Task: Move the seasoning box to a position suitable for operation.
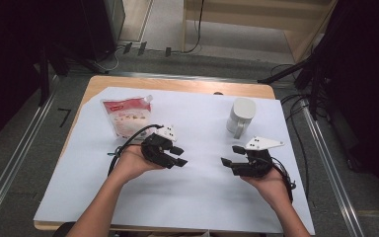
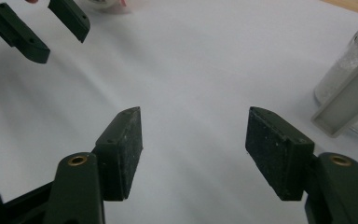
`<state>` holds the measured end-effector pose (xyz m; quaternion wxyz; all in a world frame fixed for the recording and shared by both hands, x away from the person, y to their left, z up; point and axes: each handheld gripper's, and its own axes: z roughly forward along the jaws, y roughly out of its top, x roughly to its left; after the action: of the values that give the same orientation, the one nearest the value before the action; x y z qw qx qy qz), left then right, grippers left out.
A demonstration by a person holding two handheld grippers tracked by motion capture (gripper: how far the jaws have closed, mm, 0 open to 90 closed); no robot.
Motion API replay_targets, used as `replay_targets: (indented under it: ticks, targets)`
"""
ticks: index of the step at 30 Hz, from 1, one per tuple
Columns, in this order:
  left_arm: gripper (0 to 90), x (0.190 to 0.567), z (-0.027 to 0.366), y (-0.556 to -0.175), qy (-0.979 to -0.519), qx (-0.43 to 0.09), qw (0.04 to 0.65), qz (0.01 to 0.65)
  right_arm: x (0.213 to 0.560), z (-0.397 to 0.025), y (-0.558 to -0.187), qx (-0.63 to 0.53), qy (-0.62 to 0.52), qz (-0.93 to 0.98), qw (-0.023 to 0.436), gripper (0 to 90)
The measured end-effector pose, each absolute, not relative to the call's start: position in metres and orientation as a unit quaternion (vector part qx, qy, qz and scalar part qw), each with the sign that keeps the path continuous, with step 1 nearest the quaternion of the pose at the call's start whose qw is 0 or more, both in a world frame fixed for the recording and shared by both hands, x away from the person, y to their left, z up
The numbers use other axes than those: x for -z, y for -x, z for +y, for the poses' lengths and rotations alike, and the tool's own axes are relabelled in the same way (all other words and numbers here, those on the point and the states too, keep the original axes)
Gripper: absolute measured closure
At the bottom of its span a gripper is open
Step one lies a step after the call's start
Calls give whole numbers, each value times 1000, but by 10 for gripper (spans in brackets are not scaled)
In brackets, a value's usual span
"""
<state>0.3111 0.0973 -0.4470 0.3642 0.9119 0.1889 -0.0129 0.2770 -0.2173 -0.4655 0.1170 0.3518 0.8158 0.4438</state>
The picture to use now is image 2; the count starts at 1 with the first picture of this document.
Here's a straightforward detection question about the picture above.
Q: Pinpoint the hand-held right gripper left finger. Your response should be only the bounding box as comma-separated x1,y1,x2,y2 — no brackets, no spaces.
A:
92,106,144,202

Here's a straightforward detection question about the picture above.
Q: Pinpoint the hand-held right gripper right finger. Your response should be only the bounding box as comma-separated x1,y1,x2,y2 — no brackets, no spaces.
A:
245,106,315,202

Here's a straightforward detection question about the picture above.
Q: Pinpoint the red and white spout pouch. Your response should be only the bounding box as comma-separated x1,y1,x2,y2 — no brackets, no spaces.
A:
85,0,131,14

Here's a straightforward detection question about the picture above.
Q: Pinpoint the clear jar with flip lid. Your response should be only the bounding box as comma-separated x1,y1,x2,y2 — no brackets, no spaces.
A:
310,8,358,139

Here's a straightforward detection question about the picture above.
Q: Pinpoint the white paper sheet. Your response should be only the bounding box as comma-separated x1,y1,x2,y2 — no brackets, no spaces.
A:
0,0,358,224

